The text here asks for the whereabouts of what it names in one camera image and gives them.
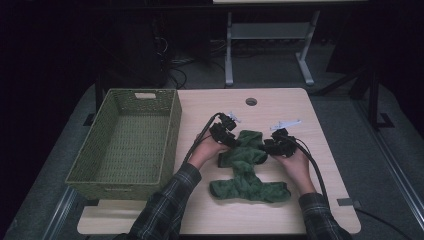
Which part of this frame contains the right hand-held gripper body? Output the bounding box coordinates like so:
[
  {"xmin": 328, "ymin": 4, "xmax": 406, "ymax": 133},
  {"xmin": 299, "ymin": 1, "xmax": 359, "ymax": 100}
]
[{"xmin": 264, "ymin": 118, "xmax": 303, "ymax": 158}]

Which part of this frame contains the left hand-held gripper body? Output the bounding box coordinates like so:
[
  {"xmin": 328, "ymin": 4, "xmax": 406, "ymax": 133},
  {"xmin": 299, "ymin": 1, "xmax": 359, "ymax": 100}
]
[{"xmin": 208, "ymin": 111, "xmax": 242, "ymax": 148}]

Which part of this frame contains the green woven basket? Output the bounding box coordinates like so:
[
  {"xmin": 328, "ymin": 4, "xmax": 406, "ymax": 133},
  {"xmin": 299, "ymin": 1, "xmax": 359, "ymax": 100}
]
[{"xmin": 64, "ymin": 87, "xmax": 183, "ymax": 202}]

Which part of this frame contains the person's left hand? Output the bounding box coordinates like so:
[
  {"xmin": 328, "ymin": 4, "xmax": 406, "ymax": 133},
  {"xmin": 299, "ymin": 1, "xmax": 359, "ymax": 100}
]
[{"xmin": 187, "ymin": 130, "xmax": 232, "ymax": 172}]

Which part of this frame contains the person's right hand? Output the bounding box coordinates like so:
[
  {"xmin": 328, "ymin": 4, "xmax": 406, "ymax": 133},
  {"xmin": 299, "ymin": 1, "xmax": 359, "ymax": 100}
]
[{"xmin": 270, "ymin": 148, "xmax": 318, "ymax": 197}]

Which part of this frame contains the grey tape strip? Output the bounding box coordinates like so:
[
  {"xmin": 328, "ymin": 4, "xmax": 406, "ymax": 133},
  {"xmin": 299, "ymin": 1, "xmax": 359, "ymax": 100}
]
[{"xmin": 336, "ymin": 197, "xmax": 362, "ymax": 208}]

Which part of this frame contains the black metal stand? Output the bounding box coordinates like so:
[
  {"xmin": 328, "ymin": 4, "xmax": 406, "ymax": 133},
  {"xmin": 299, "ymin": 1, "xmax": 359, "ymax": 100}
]
[{"xmin": 348, "ymin": 64, "xmax": 396, "ymax": 132}]

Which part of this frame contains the grey metal stand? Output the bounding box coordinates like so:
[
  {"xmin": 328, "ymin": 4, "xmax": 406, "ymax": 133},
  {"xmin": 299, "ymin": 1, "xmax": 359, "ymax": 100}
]
[{"xmin": 224, "ymin": 9, "xmax": 321, "ymax": 88}]

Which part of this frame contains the dark computer tower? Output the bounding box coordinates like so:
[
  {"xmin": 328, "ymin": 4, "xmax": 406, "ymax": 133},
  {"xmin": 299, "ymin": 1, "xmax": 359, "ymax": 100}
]
[{"xmin": 98, "ymin": 13, "xmax": 169, "ymax": 90}]

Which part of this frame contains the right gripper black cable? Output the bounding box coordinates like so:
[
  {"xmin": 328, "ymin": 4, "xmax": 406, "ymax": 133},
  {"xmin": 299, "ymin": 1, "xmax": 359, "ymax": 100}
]
[{"xmin": 289, "ymin": 134, "xmax": 332, "ymax": 209}]

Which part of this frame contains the bundle of background cables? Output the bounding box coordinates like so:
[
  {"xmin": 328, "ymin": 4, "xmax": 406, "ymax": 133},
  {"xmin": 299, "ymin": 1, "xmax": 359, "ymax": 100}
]
[{"xmin": 156, "ymin": 34, "xmax": 228, "ymax": 90}]

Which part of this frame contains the metal floor rail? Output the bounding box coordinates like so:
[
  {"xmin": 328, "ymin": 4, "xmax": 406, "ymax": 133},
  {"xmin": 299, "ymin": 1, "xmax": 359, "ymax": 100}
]
[
  {"xmin": 40, "ymin": 185, "xmax": 80, "ymax": 240},
  {"xmin": 352, "ymin": 99, "xmax": 424, "ymax": 232}
]

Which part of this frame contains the black floor cable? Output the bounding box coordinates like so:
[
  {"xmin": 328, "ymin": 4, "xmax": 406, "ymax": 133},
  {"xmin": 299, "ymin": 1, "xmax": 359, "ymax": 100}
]
[{"xmin": 354, "ymin": 207, "xmax": 415, "ymax": 240}]

